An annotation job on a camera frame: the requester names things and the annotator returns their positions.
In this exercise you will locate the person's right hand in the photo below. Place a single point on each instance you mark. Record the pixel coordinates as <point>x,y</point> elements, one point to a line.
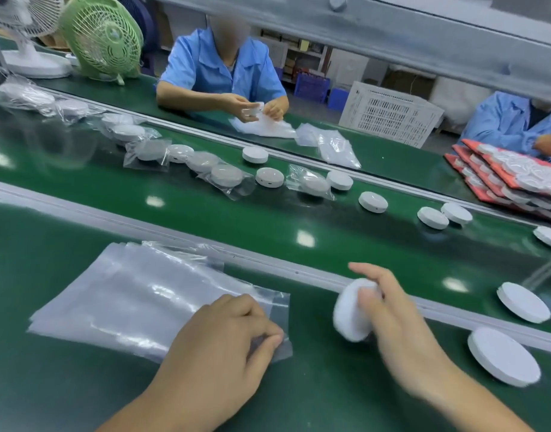
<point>406,337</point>

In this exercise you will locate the person's left hand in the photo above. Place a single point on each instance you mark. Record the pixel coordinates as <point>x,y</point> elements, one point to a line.
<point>212,350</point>

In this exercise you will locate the person's right thumb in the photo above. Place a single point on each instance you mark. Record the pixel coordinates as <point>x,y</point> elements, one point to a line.
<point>369,310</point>

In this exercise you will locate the person's left thumb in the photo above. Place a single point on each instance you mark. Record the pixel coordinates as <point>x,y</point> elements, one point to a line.
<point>265,359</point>

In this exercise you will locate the white round disc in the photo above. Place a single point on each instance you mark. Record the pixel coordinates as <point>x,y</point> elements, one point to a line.
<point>255,154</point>
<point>349,310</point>
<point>373,202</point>
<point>339,180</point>
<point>523,302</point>
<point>550,237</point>
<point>504,356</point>
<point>253,109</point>
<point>433,218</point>
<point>456,213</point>
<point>270,177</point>

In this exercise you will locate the clear zip bag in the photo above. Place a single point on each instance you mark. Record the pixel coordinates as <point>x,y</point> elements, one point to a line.
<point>221,283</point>

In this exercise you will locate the person's right forearm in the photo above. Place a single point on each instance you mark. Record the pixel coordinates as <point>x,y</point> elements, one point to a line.
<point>464,400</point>

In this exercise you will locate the person's left forearm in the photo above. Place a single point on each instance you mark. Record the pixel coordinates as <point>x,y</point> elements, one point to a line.
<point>167,411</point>

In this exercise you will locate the white disc in clear bag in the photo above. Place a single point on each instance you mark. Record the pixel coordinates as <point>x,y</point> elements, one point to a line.
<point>312,183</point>

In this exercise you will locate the green conveyor belt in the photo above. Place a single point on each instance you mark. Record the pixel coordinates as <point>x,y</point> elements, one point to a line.
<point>212,211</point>

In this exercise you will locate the pile of clear bags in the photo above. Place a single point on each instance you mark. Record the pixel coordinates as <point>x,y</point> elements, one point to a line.
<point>334,146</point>
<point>266,126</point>

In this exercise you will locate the stack of clear plastic bags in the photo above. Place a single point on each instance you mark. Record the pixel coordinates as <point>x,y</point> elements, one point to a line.
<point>100,305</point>

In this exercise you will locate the stack of red disc trays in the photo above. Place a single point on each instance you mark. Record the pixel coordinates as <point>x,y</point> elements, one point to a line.
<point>505,179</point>

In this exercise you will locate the white plastic crate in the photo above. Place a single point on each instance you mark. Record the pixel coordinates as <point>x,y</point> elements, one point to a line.
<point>388,113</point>

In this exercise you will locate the blue plastic crate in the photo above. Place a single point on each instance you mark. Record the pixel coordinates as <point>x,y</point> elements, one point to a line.
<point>337,99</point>
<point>311,87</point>

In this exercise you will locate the row of bagged white discs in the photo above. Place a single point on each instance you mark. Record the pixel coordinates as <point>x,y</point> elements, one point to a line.
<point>149,150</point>

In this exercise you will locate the background storage shelf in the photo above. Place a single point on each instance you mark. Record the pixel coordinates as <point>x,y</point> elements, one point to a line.
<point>302,51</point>

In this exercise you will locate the green table fan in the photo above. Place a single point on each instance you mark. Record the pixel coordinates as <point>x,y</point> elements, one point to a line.
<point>102,38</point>

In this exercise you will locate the white table fan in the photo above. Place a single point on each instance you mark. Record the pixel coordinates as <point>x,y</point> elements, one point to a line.
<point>28,35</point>

